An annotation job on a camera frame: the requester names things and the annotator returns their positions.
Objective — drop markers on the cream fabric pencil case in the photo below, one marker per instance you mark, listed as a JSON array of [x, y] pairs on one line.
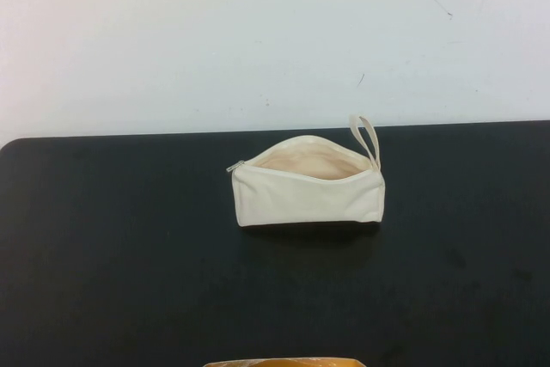
[[296, 201]]

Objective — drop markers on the yellow box with flaps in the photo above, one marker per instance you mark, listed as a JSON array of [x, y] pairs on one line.
[[275, 362]]

